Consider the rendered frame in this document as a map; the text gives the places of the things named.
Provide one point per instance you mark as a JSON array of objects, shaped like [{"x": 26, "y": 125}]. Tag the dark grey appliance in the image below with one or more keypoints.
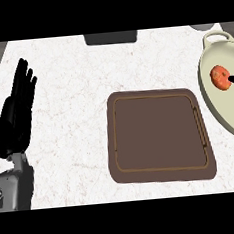
[{"x": 110, "y": 38}]

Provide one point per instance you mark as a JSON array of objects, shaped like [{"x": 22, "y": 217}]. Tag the brown tray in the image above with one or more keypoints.
[{"x": 157, "y": 135}]

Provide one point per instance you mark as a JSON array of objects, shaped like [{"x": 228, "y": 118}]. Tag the orange squash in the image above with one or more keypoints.
[{"x": 220, "y": 77}]

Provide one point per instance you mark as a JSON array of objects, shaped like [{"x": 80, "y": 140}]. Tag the cream oval pot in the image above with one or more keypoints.
[{"x": 226, "y": 106}]

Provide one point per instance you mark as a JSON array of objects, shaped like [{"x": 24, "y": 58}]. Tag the grey round object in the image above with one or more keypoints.
[{"x": 202, "y": 27}]

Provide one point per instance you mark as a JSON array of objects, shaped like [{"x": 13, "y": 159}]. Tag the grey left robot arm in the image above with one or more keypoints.
[{"x": 15, "y": 188}]

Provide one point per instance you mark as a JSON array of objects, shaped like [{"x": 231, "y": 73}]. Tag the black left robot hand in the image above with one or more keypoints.
[{"x": 16, "y": 111}]

